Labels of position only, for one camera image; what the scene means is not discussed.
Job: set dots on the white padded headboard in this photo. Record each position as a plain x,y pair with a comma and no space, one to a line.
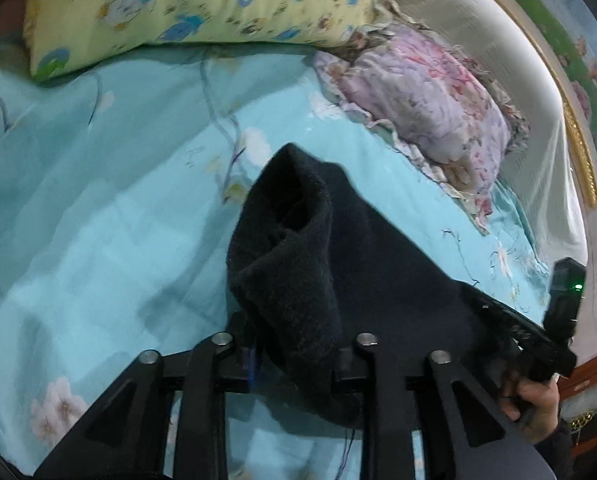
523,85

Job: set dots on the gold framed wall picture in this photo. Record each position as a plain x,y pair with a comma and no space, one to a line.
573,60

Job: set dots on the black pants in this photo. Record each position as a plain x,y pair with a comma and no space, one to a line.
323,260

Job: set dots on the light blue floral bed sheet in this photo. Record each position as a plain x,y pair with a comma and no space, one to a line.
103,210

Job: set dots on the brown wooden bed frame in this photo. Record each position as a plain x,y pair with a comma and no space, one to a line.
591,382

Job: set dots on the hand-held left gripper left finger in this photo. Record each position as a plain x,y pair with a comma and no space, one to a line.
251,367

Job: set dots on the person's right hand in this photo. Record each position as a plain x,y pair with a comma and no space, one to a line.
536,410

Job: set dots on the person's right forearm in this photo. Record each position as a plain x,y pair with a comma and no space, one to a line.
556,452

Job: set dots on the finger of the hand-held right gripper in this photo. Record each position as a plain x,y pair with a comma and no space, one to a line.
488,310

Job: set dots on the pink floral pillow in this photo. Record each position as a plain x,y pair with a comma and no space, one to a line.
423,110

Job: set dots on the yellow cartoon print pillow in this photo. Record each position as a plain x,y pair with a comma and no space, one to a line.
193,5

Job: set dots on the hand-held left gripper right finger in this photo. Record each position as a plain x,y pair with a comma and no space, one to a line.
346,371

